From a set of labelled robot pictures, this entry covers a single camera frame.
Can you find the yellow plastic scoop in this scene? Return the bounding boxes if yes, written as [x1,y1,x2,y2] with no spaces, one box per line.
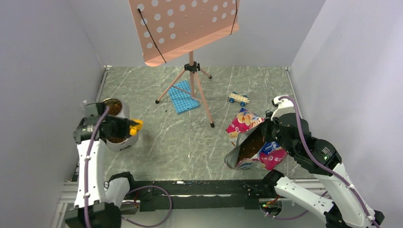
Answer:
[129,119,144,136]

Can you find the pink pet food bag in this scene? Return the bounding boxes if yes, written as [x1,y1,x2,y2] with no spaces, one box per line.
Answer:
[224,108,288,171]

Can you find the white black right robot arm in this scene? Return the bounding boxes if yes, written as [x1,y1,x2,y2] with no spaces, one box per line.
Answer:
[262,111,385,228]

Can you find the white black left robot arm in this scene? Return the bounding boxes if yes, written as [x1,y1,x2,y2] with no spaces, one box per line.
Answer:
[64,102,137,228]

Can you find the grey double bowl feeder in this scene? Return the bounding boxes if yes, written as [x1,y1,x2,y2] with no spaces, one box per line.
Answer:
[103,97,139,152]

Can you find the clear water bottle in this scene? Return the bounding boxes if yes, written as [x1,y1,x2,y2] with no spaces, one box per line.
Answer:
[80,100,88,110]

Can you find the toy block car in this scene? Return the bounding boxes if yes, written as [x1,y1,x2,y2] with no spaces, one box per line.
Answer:
[228,92,250,107]

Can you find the pink music stand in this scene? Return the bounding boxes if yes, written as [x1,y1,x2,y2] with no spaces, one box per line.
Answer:
[128,0,240,128]

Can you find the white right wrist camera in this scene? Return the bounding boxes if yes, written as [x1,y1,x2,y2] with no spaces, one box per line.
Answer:
[271,95,295,121]

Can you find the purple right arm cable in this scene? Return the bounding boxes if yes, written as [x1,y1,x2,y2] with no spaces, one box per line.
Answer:
[261,95,382,228]

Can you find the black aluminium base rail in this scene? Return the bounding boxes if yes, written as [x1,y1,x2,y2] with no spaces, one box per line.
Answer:
[130,180,276,212]

